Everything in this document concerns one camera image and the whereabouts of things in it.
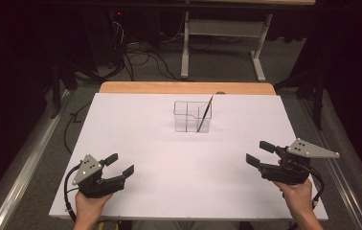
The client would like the tangle of floor cables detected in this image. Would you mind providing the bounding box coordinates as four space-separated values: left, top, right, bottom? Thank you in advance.
105 18 187 82

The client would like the black pen with orange tip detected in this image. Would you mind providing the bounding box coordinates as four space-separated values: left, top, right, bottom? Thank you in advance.
196 94 215 133

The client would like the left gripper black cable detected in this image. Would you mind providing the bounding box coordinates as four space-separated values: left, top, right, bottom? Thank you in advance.
62 162 83 223

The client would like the clear plastic pen organizer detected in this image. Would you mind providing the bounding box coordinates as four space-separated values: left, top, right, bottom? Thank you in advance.
172 100 214 134

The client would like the black stand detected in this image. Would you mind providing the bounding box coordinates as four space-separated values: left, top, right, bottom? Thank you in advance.
49 59 79 120
273 67 328 131

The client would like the wooden table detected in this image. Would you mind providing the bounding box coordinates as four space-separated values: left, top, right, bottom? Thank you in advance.
99 80 277 96

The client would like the aluminium rail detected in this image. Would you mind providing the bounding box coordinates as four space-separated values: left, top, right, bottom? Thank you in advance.
298 98 362 230
0 89 76 230

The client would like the person's left hand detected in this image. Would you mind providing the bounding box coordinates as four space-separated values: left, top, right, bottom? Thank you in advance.
74 191 115 224

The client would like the black floor cable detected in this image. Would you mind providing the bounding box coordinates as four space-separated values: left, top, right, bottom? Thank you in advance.
62 101 93 155

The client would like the white board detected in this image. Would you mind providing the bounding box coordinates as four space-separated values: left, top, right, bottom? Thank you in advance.
48 92 329 221

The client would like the person's right hand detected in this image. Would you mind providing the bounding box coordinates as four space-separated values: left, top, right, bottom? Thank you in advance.
272 177 315 219

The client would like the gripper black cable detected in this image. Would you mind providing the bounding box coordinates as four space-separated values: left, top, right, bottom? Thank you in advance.
307 171 327 210
62 162 83 223

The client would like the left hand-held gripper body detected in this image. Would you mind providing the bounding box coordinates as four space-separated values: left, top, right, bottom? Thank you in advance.
72 153 127 199

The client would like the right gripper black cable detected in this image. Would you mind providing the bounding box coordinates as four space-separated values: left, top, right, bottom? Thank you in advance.
307 171 327 210

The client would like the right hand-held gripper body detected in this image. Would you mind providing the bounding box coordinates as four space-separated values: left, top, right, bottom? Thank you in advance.
258 137 341 186

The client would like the white metal desk frame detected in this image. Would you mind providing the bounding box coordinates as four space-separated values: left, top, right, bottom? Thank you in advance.
180 11 274 82

